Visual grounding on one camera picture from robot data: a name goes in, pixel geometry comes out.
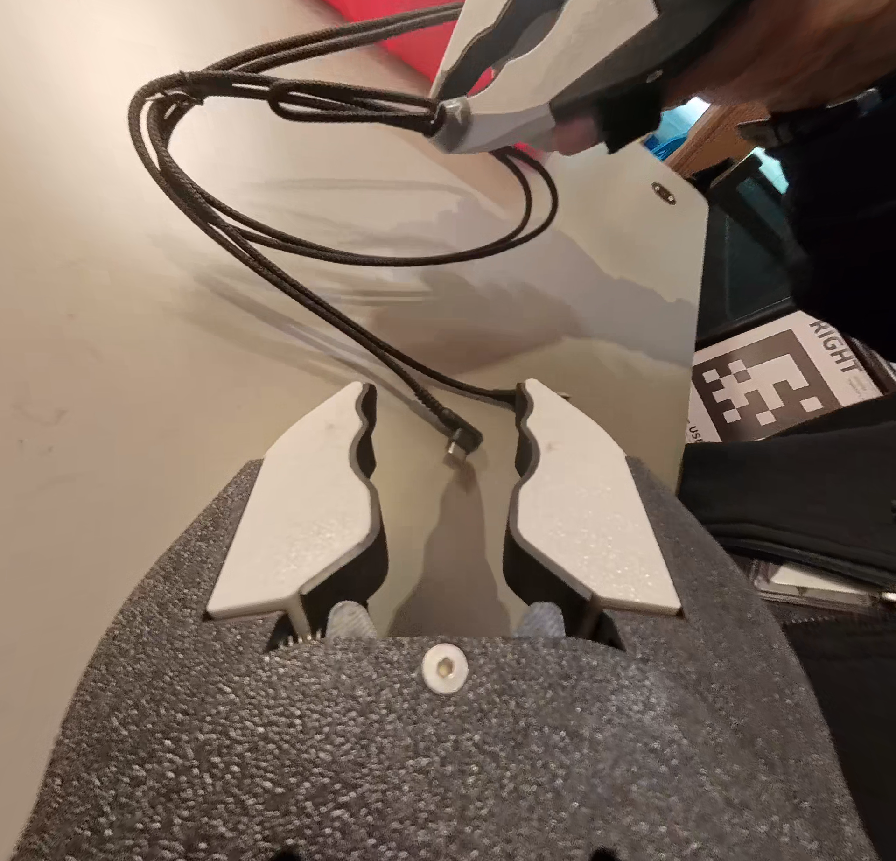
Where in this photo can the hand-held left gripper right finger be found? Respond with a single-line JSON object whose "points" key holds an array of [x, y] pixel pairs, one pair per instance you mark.
{"points": [[595, 518]]}

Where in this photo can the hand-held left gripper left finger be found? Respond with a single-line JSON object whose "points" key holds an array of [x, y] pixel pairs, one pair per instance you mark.
{"points": [[294, 518]]}

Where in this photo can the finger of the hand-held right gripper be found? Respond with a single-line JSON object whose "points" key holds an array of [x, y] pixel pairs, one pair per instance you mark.
{"points": [[476, 7], [581, 42]]}

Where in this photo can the person's right hand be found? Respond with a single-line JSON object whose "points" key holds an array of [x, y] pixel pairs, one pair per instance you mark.
{"points": [[805, 42]]}

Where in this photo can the red plastic bin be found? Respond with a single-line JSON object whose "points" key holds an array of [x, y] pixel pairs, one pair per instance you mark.
{"points": [[378, 7]]}

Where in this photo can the wristwatch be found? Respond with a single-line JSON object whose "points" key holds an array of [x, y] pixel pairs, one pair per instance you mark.
{"points": [[805, 120]]}

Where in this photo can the person's black clothing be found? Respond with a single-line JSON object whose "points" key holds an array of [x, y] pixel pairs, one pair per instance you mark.
{"points": [[791, 483]]}

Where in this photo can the black and white marker card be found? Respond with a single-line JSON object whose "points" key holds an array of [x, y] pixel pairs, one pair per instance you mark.
{"points": [[770, 357]]}

